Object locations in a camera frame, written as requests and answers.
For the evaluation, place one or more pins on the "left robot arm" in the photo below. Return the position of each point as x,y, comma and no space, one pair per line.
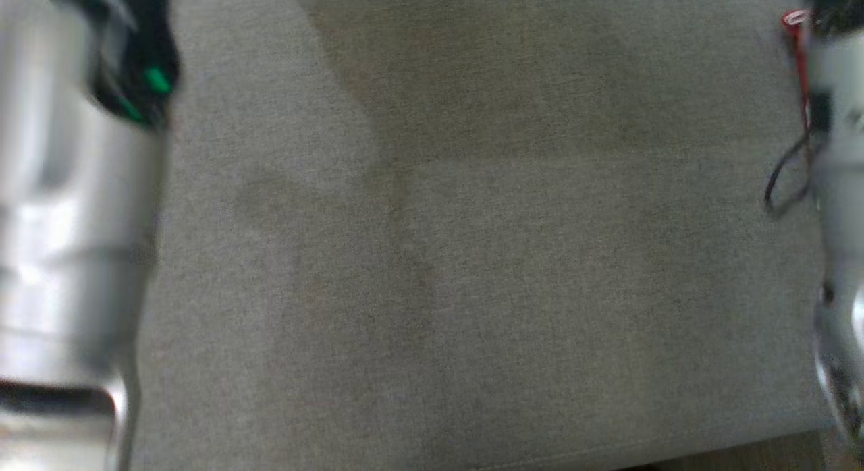
67,221

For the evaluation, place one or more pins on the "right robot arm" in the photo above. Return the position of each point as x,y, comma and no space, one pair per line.
840,187

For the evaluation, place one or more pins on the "grey fabric sofa seat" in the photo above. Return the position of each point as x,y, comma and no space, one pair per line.
472,241

